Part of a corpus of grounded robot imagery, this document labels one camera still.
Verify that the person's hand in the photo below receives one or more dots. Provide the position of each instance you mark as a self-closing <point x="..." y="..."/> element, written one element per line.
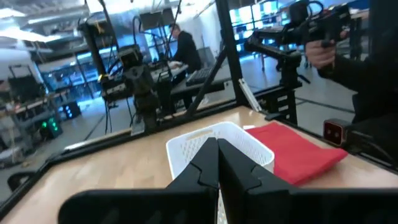
<point x="318" y="54"/>

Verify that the silver metal bracket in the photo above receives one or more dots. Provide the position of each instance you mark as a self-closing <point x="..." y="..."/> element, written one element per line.
<point x="250" y="95"/>

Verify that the black keyboard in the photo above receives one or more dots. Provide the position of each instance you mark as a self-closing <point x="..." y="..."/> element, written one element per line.
<point x="199" y="77"/>

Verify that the dark monitor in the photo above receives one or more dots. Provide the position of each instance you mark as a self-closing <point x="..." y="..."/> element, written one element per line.
<point x="155" y="19"/>

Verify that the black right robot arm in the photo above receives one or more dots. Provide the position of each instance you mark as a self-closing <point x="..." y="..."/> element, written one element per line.
<point x="147" y="109"/>

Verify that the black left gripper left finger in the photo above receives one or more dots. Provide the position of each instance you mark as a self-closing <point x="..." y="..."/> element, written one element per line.
<point x="202" y="168"/>

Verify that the black upright frame post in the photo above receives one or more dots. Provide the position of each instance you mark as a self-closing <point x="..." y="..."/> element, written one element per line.
<point x="230" y="53"/>

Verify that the small black camera box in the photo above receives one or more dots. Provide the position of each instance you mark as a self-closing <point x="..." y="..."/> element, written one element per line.
<point x="334" y="132"/>

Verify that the person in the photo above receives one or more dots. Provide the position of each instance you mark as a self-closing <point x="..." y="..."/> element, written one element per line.
<point x="186" y="49"/>
<point x="373" y="77"/>

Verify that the device with green lights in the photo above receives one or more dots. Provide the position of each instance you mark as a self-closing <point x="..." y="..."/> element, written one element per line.
<point x="49" y="126"/>

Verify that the black diagonal frame strut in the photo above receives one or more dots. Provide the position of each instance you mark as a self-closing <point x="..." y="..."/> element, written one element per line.
<point x="205" y="84"/>

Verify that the red folded cloth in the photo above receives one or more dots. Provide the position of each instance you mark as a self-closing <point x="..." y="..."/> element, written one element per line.
<point x="295" y="152"/>

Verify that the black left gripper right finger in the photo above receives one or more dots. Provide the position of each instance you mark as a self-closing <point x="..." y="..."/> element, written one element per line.
<point x="239" y="174"/>

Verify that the white perforated plastic basket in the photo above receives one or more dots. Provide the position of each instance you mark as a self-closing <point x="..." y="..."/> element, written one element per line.
<point x="245" y="143"/>

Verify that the grey desk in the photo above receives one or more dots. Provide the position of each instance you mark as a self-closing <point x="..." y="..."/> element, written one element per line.
<point x="199" y="88"/>

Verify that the device with blue lights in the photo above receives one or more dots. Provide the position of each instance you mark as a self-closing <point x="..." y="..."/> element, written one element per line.
<point x="71" y="110"/>

